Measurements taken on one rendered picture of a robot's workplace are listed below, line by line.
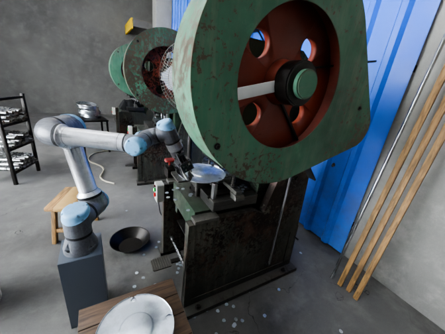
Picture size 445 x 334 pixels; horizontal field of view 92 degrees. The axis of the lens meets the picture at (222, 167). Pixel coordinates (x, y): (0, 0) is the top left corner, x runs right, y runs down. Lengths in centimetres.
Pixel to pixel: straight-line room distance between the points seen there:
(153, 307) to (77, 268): 43
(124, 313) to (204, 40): 107
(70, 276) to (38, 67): 685
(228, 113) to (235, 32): 23
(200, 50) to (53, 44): 717
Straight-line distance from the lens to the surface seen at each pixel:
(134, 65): 244
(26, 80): 786
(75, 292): 145
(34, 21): 783
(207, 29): 69
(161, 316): 112
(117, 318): 115
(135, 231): 207
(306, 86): 85
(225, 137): 74
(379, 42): 206
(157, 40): 249
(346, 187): 207
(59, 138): 108
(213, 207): 118
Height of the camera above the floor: 130
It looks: 21 degrees down
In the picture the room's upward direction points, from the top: 7 degrees clockwise
